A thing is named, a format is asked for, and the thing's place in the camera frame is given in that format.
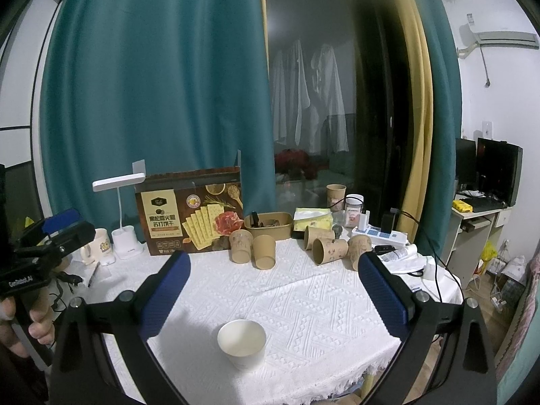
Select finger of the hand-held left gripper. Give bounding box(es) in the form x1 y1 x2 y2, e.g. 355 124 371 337
17 208 82 245
40 221 98 262

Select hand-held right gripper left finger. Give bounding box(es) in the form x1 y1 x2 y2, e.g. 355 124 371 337
50 251 191 405

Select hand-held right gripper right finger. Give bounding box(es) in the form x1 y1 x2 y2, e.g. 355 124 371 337
358 252 498 405

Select white paper cup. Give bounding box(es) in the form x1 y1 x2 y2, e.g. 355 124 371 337
217 320 267 372

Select brown paper cup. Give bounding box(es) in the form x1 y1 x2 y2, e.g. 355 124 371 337
304 225 336 250
347 235 373 271
229 230 255 264
252 235 277 271
326 184 347 212
311 237 349 266

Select person's left hand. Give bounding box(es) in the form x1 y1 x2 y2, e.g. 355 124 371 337
0 296 56 372

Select white printed mug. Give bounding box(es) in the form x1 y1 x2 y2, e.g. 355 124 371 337
80 228 115 266

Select white tube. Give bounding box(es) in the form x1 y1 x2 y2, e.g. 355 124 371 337
380 245 418 262

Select white desk lamp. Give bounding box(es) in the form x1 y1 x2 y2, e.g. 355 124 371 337
93 173 146 260

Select white power strip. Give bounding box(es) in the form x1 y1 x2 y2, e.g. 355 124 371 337
351 224 409 247

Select brown cracker box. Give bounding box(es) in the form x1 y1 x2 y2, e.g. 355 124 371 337
135 166 244 257

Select black power adapter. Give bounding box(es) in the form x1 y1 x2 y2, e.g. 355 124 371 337
380 209 399 234

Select white textured tablecloth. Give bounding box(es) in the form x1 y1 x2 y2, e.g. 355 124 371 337
59 236 462 405

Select clear jar with white lid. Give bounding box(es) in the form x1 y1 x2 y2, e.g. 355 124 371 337
344 194 364 226

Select white computer desk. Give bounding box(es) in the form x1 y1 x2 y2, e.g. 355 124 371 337
441 196 513 290

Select yellow tissue pack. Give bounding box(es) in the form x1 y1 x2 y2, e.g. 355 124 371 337
293 207 334 233

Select brown paper bowl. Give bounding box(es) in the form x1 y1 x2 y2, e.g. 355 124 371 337
244 212 295 241

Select teal curtain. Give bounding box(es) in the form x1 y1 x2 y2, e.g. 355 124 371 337
401 0 462 262
40 0 271 241

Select small black monitor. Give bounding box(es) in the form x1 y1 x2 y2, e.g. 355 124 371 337
455 137 477 195

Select large black monitor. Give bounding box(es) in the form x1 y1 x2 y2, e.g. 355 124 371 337
477 137 524 207

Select glass sliding door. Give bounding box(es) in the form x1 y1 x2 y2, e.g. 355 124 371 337
259 0 416 237

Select yellow curtain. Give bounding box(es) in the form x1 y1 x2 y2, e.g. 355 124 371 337
377 0 435 237

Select hanging white clothes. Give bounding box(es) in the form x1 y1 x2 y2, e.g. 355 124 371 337
270 38 351 155

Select white air conditioner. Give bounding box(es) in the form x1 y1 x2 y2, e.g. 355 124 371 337
466 12 540 57

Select thin black cable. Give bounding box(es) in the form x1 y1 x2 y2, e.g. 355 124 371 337
51 272 83 304

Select black power cable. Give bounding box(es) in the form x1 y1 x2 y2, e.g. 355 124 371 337
390 209 462 304

